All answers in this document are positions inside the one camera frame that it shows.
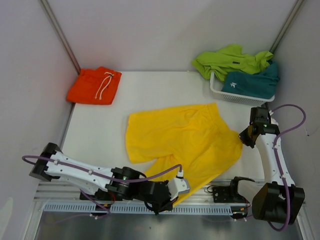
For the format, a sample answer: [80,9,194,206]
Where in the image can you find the orange shorts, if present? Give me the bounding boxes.
[66,66,122,105]

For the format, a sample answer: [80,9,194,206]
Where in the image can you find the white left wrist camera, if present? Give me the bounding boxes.
[167,170,191,201]

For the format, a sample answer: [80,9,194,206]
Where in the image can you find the teal shorts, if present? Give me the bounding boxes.
[221,62,280,99]

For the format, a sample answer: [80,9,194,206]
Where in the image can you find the white plastic laundry basket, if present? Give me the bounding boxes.
[209,72,275,107]

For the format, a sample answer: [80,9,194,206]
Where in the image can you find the left aluminium frame post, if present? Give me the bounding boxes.
[38,0,81,75]

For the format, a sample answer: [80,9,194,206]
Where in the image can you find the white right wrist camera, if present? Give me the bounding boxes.
[268,110,279,126]

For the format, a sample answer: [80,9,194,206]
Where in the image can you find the aluminium frame post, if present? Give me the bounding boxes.
[38,0,81,75]
[269,0,307,54]

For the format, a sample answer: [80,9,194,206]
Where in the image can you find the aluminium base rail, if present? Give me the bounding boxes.
[33,177,307,207]

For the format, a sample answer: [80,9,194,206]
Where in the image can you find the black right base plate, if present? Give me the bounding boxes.
[212,186,247,204]

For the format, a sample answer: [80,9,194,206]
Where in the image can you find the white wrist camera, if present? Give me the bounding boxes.
[167,170,191,201]
[268,110,279,126]

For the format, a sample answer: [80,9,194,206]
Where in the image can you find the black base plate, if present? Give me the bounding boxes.
[86,189,116,201]
[212,186,247,204]

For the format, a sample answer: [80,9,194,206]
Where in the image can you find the lime green shorts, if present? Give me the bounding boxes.
[191,44,274,83]

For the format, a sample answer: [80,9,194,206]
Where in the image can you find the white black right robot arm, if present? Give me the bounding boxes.
[228,106,305,227]

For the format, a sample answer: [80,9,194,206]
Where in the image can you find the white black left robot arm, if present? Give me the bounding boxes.
[29,142,190,215]

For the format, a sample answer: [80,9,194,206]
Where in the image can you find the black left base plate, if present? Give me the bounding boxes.
[86,189,116,201]

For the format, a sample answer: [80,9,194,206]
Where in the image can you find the right aluminium frame post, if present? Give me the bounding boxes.
[269,0,307,54]

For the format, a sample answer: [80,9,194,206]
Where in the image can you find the yellow shorts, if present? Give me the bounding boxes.
[125,103,243,204]

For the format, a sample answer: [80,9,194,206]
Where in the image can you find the white slotted cable duct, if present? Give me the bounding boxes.
[44,202,233,216]

